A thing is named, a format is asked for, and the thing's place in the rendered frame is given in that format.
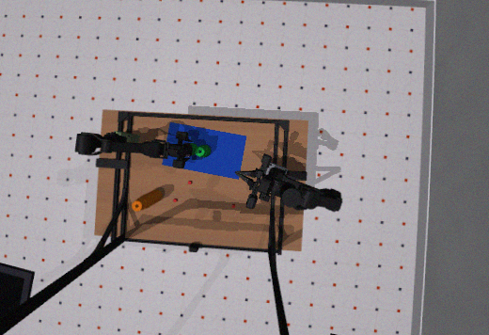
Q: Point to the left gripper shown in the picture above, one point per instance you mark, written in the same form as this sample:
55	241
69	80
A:
180	162

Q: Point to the blue rectangular mat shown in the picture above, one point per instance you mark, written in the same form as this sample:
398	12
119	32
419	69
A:
226	155

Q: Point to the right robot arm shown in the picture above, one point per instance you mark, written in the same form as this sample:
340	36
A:
290	197

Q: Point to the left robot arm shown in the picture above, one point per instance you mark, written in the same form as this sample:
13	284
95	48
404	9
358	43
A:
87	143

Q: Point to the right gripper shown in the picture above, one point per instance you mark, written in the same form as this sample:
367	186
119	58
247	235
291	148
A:
253	185

